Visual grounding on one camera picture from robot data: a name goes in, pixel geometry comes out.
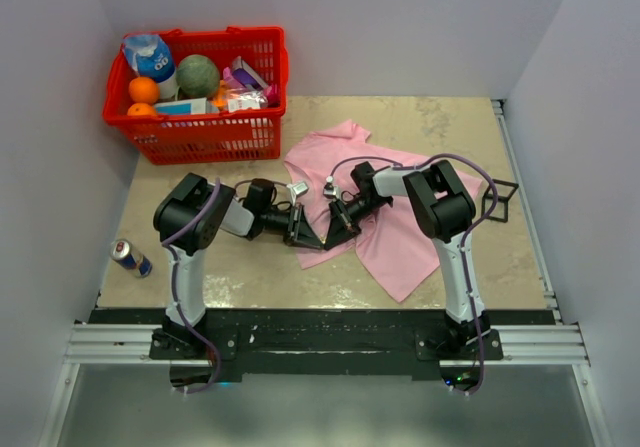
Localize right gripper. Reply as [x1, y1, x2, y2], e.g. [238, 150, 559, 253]
[326, 197, 390, 252]

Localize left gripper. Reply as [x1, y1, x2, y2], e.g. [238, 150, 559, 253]
[261, 203, 323, 251]

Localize pink garment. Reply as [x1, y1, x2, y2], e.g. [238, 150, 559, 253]
[283, 119, 484, 304]

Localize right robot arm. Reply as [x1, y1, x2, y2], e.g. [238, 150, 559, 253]
[324, 154, 490, 360]

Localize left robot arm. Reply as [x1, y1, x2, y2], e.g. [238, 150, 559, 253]
[153, 173, 324, 359]

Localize red plastic shopping basket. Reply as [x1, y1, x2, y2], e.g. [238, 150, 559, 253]
[102, 26, 289, 165]

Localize pink white snack packet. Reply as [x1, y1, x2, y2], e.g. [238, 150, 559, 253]
[217, 85, 280, 113]

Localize white blue carton box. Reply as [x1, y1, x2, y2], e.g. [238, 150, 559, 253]
[153, 97, 218, 116]

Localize purple white box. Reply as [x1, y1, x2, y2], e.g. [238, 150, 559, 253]
[222, 56, 269, 90]

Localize small black stand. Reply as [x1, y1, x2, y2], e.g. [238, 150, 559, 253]
[481, 179, 519, 224]

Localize energy drink can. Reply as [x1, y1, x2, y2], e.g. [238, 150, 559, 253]
[110, 239, 153, 278]

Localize green melon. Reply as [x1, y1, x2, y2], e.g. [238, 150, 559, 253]
[176, 54, 220, 98]

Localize orange fruit lower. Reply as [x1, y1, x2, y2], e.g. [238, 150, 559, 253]
[127, 102, 157, 117]

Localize orange fruit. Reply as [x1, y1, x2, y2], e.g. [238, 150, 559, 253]
[127, 102, 157, 117]
[128, 76, 160, 105]

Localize orange fruit upper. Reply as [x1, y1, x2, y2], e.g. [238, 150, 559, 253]
[128, 76, 160, 105]

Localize blue white plastic bag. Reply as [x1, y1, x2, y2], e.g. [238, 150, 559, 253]
[122, 33, 178, 100]

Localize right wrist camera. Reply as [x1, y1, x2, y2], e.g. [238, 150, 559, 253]
[322, 175, 340, 199]

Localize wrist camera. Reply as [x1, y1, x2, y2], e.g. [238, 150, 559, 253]
[286, 181, 309, 204]
[322, 175, 340, 199]

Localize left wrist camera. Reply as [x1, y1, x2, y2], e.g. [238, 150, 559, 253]
[286, 181, 309, 204]

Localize black metal base frame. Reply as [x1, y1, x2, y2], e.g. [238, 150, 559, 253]
[72, 308, 560, 393]

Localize aluminium rail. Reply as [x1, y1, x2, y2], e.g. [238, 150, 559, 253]
[64, 324, 589, 367]

